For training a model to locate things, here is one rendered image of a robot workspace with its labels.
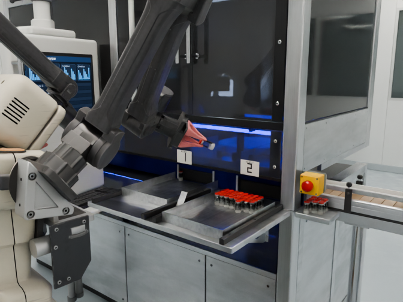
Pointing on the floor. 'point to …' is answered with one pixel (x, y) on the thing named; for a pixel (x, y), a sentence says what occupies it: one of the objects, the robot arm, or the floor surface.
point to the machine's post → (292, 145)
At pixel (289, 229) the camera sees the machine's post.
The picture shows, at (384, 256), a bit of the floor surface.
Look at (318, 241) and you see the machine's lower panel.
